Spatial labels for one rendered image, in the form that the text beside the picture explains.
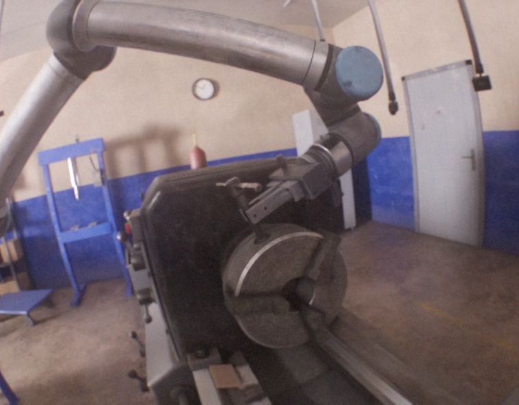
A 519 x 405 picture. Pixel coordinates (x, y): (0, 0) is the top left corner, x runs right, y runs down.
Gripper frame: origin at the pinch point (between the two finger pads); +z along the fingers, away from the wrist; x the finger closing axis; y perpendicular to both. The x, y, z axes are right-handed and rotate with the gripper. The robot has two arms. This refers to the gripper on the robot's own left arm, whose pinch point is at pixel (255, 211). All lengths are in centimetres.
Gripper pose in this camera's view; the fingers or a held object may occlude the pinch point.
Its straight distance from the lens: 53.1
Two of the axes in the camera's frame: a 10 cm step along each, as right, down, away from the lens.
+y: -4.8, -8.3, -2.9
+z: -7.8, 5.5, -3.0
